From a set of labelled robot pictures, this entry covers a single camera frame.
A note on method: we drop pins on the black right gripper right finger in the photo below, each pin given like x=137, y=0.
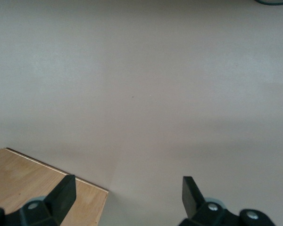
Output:
x=193, y=200

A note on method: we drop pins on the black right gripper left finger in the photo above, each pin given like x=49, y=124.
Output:
x=61, y=200

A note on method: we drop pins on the wooden drawer cabinet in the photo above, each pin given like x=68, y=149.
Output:
x=26, y=174

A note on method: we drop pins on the table cover sheet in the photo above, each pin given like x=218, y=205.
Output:
x=141, y=70

